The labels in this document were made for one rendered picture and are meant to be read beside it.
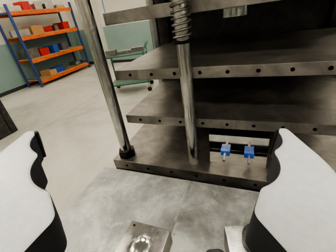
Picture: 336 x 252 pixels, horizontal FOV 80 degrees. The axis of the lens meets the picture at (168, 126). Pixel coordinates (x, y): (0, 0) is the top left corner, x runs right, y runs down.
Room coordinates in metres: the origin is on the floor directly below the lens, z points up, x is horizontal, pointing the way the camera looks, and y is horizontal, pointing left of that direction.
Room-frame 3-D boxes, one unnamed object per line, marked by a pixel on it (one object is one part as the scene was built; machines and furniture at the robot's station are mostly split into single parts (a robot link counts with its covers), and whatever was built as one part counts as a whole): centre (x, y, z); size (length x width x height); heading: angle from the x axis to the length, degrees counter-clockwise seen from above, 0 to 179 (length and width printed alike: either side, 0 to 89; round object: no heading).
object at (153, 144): (1.10, -0.41, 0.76); 1.30 x 0.84 x 0.06; 65
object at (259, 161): (1.00, -0.42, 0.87); 0.50 x 0.27 x 0.17; 155
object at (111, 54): (4.66, 0.65, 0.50); 0.98 x 0.55 x 1.01; 85
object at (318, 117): (1.14, -0.43, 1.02); 1.10 x 0.74 x 0.05; 65
